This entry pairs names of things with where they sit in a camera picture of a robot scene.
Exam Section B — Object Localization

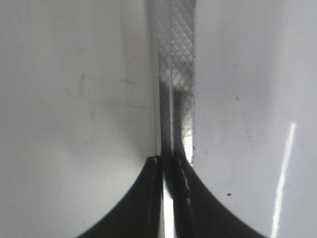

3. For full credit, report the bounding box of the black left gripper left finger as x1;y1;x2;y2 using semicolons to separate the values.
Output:
80;156;162;238

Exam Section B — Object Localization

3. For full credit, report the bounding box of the white board with metal frame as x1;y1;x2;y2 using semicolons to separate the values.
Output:
150;0;317;238

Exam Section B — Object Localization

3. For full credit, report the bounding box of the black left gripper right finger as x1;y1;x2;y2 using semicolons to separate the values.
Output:
162;151;263;238

